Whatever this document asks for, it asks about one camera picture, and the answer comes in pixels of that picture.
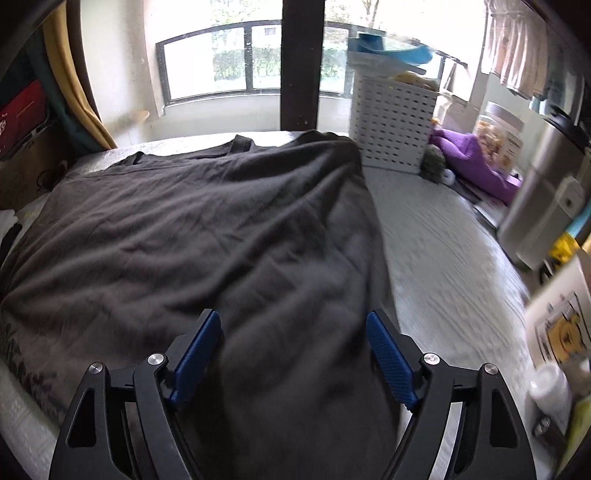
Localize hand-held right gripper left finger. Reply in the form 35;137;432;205
48;309;222;480

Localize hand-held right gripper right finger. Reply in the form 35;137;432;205
366;308;539;480

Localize dark grey t-shirt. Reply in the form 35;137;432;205
0;130;402;480

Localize hanging pale clothes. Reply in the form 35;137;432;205
482;0;561;100

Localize white textured bedspread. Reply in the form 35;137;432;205
0;131;555;480

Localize small white bottle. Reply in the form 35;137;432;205
529;362;573;432

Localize white carton with yellow cartoon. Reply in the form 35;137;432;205
525;256;591;370

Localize grey plush toy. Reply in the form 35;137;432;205
419;144;448;185

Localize stainless steel tumbler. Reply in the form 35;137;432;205
498;107;591;271

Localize purple cloth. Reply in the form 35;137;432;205
429;128;522;205

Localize black cloth strip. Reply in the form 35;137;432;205
0;224;24;264

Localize white perforated plastic basket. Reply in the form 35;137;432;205
348;74;439;174

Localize white plastic tag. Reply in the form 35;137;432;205
551;175;587;232

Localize clear snack jar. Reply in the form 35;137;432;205
475;102;526;178

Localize brown cardboard box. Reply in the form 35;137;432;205
0;131;77;210

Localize teal curtain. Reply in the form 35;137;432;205
25;41;100;155

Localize yellow curtain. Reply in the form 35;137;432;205
44;4;116;151

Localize black balcony railing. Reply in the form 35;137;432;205
156;21;448;107

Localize blue folded cloth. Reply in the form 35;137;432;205
347;33;435;66

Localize black coiled cable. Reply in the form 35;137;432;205
39;159;70;192

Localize dark window frame post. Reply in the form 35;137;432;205
279;0;326;132

